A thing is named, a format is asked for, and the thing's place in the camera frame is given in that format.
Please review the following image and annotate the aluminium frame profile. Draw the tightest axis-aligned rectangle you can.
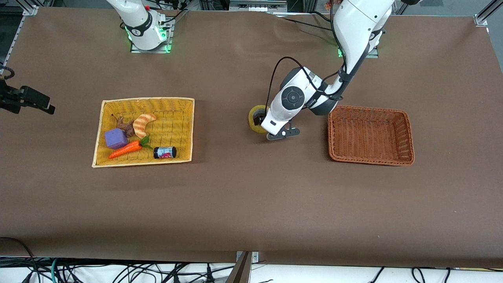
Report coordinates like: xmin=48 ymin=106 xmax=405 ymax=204
xmin=0 ymin=5 xmax=39 ymax=59
xmin=474 ymin=0 xmax=503 ymax=26

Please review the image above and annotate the striped toy croissant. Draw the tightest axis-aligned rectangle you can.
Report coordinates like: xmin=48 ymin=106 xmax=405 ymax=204
xmin=133 ymin=113 xmax=157 ymax=139

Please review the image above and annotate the metal table edge bracket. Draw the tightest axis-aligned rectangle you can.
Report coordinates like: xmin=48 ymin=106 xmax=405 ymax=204
xmin=236 ymin=251 xmax=259 ymax=265

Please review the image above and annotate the grey equipment box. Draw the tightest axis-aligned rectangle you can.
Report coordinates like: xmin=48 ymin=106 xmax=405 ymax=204
xmin=229 ymin=0 xmax=288 ymax=12

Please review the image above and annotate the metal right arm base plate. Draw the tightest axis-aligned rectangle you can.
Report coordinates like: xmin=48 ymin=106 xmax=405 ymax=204
xmin=130 ymin=18 xmax=174 ymax=53

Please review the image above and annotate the yellowish clear tape roll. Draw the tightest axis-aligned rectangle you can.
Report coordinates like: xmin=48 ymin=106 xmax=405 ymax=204
xmin=248 ymin=105 xmax=272 ymax=134

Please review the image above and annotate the purple foam cube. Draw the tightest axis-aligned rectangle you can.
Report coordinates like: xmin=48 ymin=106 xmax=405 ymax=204
xmin=104 ymin=128 xmax=129 ymax=150

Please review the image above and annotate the brown toy lion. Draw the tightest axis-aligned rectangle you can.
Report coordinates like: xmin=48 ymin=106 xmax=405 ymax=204
xmin=111 ymin=114 xmax=136 ymax=138

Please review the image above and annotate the dark angled post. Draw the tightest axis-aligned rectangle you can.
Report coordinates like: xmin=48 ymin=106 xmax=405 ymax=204
xmin=226 ymin=252 xmax=253 ymax=283

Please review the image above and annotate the black cable across table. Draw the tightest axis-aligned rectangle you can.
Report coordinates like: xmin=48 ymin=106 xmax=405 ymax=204
xmin=281 ymin=16 xmax=342 ymax=33

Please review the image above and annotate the small can with black cap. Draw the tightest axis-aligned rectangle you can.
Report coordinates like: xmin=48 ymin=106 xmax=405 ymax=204
xmin=153 ymin=146 xmax=177 ymax=160

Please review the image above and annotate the black looped floor cable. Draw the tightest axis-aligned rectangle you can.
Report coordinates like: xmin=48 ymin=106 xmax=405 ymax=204
xmin=0 ymin=237 xmax=42 ymax=283

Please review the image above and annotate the yellow wicker basket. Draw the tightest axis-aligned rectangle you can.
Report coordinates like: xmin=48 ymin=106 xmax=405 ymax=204
xmin=92 ymin=97 xmax=195 ymax=168

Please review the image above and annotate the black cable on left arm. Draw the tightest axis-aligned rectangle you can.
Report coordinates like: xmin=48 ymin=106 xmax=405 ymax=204
xmin=265 ymin=57 xmax=346 ymax=118

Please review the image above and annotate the orange toy carrot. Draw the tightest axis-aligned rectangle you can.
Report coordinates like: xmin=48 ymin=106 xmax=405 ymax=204
xmin=108 ymin=135 xmax=153 ymax=160

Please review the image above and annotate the brown wicker basket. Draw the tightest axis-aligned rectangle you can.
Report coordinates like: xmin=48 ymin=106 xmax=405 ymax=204
xmin=327 ymin=105 xmax=415 ymax=166

